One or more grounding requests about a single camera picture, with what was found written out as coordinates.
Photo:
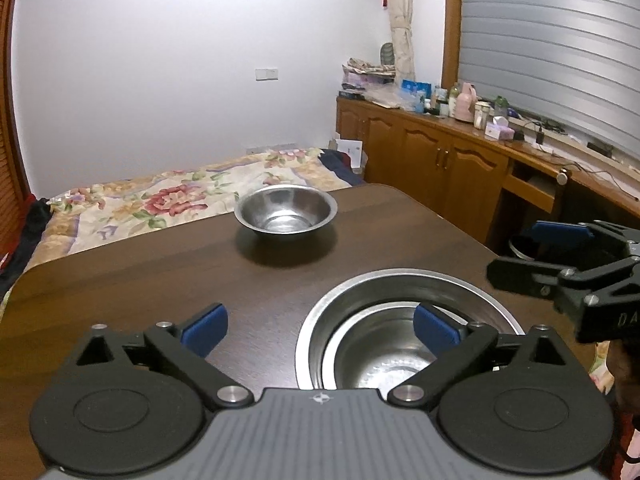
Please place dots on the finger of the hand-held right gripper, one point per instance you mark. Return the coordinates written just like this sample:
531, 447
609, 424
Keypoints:
560, 232
520, 274

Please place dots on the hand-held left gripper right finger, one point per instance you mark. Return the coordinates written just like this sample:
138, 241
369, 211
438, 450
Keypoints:
435, 328

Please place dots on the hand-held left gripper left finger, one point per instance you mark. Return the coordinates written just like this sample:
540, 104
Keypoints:
207, 331

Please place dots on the medium steel bowl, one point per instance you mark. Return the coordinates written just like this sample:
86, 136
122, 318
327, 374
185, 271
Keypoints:
380, 366

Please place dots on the large steel bowl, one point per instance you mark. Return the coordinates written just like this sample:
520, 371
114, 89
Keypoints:
342, 300

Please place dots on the small steel bowl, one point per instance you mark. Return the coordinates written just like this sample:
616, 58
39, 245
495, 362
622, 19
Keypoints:
285, 212

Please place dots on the black trash bin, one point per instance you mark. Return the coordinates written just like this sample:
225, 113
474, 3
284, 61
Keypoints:
522, 249

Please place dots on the wooden drawer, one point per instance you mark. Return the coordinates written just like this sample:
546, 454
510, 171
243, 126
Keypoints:
532, 187

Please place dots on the black charger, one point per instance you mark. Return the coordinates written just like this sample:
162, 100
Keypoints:
541, 137

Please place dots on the pink tissue box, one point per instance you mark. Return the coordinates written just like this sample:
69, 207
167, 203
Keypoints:
499, 130

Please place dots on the wooden cabinet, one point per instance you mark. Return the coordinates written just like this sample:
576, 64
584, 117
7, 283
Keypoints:
450, 160

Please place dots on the green bottle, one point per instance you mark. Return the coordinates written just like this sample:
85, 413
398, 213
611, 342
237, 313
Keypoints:
501, 106

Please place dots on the white jar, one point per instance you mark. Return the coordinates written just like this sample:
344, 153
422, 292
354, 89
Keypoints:
481, 115

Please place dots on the floral bed blanket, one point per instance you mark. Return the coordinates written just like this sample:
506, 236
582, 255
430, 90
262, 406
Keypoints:
150, 200

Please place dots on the pink bottle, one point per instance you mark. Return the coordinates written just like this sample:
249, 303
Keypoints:
464, 102

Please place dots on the navy blue cloth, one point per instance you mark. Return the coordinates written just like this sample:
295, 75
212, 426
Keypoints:
345, 166

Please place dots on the grey window blinds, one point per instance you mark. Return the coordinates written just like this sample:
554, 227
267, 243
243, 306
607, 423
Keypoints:
550, 45

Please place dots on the white paper bag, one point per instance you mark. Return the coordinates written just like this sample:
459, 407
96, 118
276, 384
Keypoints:
351, 152

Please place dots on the blue boxes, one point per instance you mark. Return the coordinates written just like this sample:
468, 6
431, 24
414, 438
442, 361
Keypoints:
416, 88

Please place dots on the dark clothes pile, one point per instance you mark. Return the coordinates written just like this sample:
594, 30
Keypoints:
27, 220

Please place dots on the clear plastic bags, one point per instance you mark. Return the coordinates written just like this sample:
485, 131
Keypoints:
387, 97

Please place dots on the cream curtain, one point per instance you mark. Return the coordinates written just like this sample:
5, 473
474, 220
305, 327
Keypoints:
400, 20

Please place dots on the wooden louvered wardrobe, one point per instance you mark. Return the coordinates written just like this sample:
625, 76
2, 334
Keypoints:
9, 135

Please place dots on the white wall switch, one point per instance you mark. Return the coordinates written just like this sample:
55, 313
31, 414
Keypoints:
266, 73

